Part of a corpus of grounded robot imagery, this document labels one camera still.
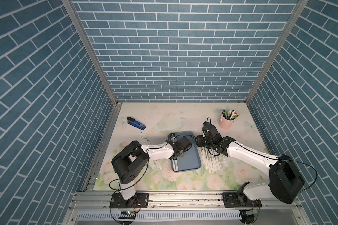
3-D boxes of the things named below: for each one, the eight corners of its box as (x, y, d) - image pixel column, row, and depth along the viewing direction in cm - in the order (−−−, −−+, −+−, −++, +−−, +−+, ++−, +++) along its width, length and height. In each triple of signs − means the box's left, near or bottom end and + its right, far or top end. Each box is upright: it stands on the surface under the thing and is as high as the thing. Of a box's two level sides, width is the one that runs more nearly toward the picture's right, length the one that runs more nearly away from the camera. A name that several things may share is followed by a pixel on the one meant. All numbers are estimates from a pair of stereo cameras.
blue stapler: (127, 123, 109) (125, 119, 105) (130, 119, 111) (128, 116, 108) (143, 131, 104) (141, 127, 101) (145, 127, 106) (144, 124, 103)
